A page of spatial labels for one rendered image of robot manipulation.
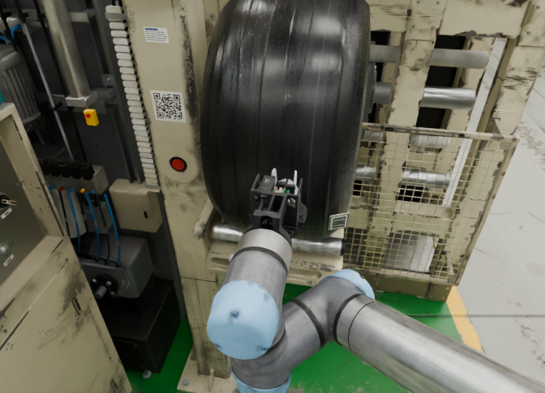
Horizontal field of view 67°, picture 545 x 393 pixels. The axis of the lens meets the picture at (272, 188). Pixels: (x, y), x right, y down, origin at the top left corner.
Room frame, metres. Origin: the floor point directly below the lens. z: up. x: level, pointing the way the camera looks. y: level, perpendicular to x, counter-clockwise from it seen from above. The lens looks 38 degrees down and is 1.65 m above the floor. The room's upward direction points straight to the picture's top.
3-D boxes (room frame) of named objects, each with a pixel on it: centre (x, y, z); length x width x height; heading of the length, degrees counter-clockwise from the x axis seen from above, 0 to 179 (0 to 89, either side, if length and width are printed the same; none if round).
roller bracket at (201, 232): (0.93, 0.15, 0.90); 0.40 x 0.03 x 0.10; 170
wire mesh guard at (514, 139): (1.18, -0.32, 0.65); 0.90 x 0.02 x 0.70; 80
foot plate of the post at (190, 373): (0.93, 0.23, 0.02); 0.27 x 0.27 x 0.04; 80
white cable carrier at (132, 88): (0.91, 0.31, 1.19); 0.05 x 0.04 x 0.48; 170
